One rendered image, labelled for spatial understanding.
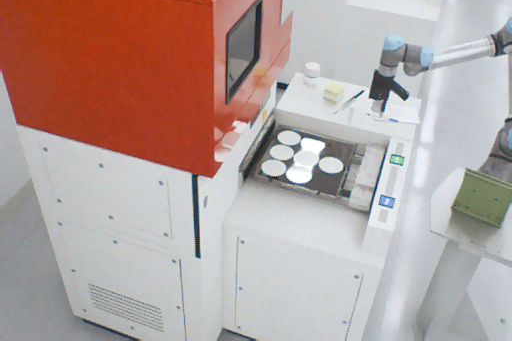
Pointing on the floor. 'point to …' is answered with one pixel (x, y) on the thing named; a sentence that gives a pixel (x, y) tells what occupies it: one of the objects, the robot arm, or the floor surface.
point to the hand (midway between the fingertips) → (382, 115)
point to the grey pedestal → (456, 303)
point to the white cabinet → (292, 290)
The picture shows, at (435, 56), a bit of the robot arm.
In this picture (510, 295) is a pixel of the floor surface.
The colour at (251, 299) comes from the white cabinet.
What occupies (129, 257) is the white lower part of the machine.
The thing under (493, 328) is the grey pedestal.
